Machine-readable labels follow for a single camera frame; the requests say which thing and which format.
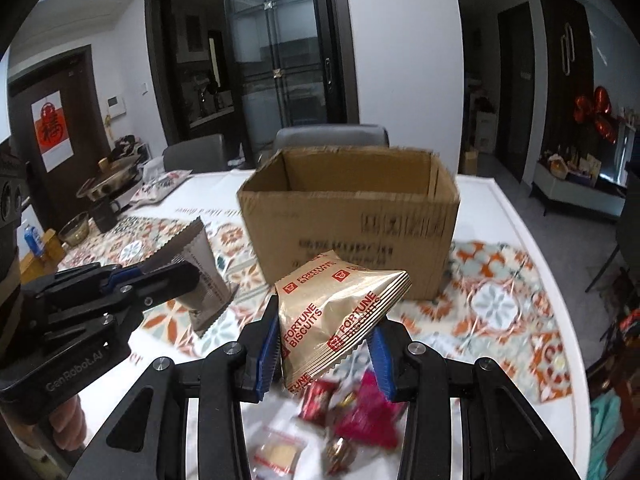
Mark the metal hot pot cooker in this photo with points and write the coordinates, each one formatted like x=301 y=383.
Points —
x=118 y=174

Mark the clear wrapped biscuit packet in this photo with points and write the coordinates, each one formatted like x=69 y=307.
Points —
x=274 y=454

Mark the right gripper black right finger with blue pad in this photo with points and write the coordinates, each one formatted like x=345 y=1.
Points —
x=502 y=435

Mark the gold wrapped candy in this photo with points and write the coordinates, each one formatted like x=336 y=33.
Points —
x=337 y=456

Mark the glass sliding door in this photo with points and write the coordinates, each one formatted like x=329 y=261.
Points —
x=288 y=70

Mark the grey dining chair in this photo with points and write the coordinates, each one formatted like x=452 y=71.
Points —
x=318 y=136
x=201 y=155

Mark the brown cardboard box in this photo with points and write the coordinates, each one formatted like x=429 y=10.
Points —
x=380 y=208

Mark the grey snack packet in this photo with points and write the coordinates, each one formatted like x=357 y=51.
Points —
x=209 y=297

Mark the patterned tile table mat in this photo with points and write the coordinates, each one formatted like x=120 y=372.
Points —
x=492 y=303

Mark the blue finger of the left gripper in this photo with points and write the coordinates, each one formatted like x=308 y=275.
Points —
x=133 y=276

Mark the magenta snack packet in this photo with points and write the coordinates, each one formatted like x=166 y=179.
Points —
x=371 y=419

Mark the red snack packet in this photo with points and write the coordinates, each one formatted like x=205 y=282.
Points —
x=316 y=401

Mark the red foil balloons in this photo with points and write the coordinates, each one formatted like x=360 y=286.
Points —
x=596 y=111

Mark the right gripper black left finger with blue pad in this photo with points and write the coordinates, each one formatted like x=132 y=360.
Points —
x=145 y=436

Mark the gold Fortune Biscuits packet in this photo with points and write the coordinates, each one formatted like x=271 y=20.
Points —
x=326 y=308

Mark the blue drink bottle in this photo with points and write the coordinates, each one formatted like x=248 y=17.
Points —
x=34 y=241

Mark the glass bowl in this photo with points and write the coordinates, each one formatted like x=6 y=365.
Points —
x=76 y=230

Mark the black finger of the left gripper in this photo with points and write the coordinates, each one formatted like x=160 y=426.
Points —
x=180 y=278

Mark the small cardboard box on floor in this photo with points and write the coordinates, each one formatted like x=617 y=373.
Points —
x=469 y=162

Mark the dark chair at right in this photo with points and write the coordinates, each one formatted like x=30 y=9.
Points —
x=627 y=237

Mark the red fu character poster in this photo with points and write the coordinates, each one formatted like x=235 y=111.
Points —
x=51 y=131

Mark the black mug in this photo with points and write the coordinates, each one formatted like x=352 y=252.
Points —
x=105 y=214

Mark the person's left hand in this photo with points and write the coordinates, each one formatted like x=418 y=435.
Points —
x=69 y=425

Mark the printed snack bag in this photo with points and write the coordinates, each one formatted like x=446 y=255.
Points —
x=158 y=189

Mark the white low cabinet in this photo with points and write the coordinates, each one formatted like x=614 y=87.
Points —
x=565 y=197

